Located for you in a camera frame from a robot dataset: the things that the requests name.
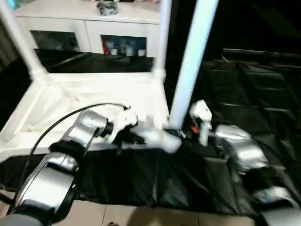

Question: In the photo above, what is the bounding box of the white plastic table top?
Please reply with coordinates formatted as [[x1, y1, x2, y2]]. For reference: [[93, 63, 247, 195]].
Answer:
[[0, 70, 183, 159]]

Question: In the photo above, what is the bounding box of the white plastic table leg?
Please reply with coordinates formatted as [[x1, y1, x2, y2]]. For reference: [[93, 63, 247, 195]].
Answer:
[[168, 0, 221, 130], [153, 0, 172, 81], [0, 0, 46, 80]]

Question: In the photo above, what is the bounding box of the black table mat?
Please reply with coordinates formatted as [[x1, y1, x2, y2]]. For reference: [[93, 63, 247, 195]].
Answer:
[[0, 50, 301, 217]]

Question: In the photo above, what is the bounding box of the black box with tan label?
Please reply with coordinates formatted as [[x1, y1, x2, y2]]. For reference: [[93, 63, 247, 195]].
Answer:
[[169, 0, 224, 65]]

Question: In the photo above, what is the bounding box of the dark long bar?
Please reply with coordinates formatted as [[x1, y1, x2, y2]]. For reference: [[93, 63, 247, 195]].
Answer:
[[222, 48, 301, 61]]

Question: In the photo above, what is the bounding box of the white glass-door cabinet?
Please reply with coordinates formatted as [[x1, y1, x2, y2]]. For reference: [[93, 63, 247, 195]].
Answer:
[[15, 0, 163, 57]]

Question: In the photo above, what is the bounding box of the dark bundle on cabinet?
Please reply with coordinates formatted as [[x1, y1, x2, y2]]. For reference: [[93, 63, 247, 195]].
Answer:
[[96, 0, 120, 16]]

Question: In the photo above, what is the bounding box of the grey curtain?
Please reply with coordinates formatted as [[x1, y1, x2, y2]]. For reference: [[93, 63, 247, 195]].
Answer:
[[0, 18, 19, 72]]

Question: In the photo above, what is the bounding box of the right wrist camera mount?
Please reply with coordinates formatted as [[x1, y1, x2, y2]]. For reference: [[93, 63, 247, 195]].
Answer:
[[189, 99, 213, 146]]

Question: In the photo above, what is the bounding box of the black left camera cable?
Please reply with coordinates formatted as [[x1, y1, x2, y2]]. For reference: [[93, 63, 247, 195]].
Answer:
[[22, 102, 132, 189]]

